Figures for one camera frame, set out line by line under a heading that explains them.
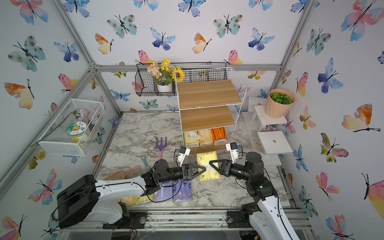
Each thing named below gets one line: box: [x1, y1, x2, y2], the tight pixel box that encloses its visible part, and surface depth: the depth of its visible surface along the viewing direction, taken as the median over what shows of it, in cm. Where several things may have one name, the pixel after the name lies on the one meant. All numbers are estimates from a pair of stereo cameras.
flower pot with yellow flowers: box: [147, 58, 186, 93], surface depth 86 cm
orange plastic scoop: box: [104, 165, 141, 181], surface depth 90 cm
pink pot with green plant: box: [265, 88, 296, 119], surface depth 82 cm
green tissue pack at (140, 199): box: [136, 194, 154, 205], surface depth 78 cm
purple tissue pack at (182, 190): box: [172, 179, 193, 202], surface depth 80 cm
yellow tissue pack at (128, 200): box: [116, 196, 137, 206], surface depth 78 cm
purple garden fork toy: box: [156, 137, 168, 152], surface depth 104 cm
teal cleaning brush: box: [141, 155, 150, 168], surface depth 98 cm
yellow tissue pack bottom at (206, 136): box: [197, 129, 214, 145], surface depth 101 cm
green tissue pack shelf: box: [196, 151, 221, 182], surface depth 68 cm
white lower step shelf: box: [257, 130, 294, 155], surface depth 86 cm
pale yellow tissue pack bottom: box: [184, 131, 202, 148], surface depth 100 cm
